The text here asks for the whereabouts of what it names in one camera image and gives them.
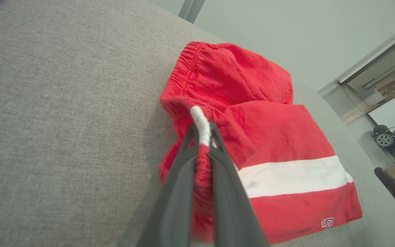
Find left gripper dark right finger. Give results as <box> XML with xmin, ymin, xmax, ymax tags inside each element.
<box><xmin>208</xmin><ymin>122</ymin><xmax>271</xmax><ymax>247</ymax></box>

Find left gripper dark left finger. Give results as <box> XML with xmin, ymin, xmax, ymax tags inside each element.
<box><xmin>136</xmin><ymin>122</ymin><xmax>201</xmax><ymax>247</ymax></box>

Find red shorts with white stripe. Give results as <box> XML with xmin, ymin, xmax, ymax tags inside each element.
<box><xmin>159</xmin><ymin>41</ymin><xmax>363</xmax><ymax>245</ymax></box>

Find grey wheeled background robot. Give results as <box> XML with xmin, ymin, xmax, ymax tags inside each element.
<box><xmin>372</xmin><ymin>117</ymin><xmax>395</xmax><ymax>163</ymax></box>

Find grey fabric sofa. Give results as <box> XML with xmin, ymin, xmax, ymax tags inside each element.
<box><xmin>0</xmin><ymin>0</ymin><xmax>395</xmax><ymax>247</ymax></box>

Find glass partition with frame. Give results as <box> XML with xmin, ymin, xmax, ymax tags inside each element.
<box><xmin>318</xmin><ymin>17</ymin><xmax>395</xmax><ymax>126</ymax></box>

